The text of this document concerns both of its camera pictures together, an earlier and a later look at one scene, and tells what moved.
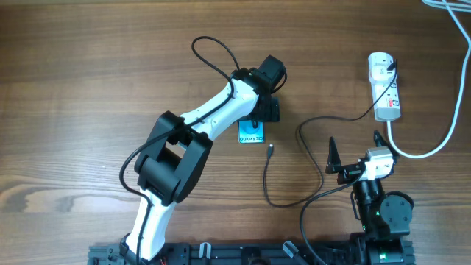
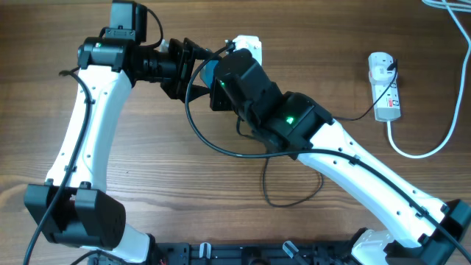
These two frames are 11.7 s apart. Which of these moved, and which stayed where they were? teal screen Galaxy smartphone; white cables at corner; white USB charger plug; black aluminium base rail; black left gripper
Moved: teal screen Galaxy smartphone; black left gripper
Stayed: white cables at corner; black aluminium base rail; white USB charger plug
